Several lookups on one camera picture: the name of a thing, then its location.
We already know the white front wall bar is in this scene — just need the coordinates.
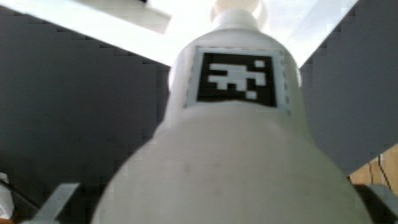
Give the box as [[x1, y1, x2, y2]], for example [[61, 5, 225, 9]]
[[0, 0, 178, 65]]

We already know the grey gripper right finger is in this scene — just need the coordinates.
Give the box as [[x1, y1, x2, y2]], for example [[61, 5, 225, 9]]
[[356, 184, 398, 224]]

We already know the white right wall bar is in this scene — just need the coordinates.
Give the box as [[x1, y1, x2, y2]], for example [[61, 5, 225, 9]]
[[262, 0, 360, 66]]

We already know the white lamp bulb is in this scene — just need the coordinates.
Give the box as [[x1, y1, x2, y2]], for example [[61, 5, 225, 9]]
[[91, 0, 374, 224]]

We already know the white wall bar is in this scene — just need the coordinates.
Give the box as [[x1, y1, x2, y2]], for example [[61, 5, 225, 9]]
[[0, 0, 178, 65], [262, 0, 360, 66]]

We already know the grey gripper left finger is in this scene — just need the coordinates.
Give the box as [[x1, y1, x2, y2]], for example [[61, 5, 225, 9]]
[[24, 183, 81, 224]]

